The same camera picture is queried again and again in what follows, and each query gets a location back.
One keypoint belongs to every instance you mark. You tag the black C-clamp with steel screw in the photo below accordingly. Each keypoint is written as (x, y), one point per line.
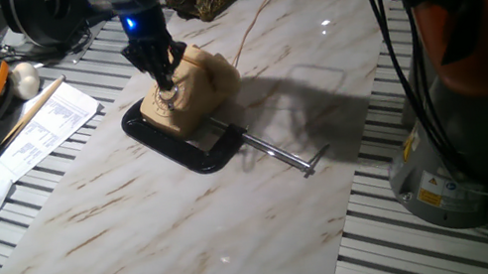
(160, 144)

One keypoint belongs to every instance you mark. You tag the marble pattern sheet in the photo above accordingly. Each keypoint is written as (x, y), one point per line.
(168, 251)

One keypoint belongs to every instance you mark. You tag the black filament spool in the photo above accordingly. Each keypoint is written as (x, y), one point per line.
(46, 15)

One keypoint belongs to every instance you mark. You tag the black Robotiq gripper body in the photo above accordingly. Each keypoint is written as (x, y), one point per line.
(147, 28)

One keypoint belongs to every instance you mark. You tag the long wooden stick black tip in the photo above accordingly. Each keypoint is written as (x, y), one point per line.
(20, 125)

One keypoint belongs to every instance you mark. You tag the white round knob object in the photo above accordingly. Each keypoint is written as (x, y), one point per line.
(25, 81)

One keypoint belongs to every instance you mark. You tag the beige rotary phone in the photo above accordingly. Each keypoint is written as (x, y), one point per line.
(201, 96)

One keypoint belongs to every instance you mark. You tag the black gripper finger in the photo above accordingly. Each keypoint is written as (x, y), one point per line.
(143, 64)
(174, 56)

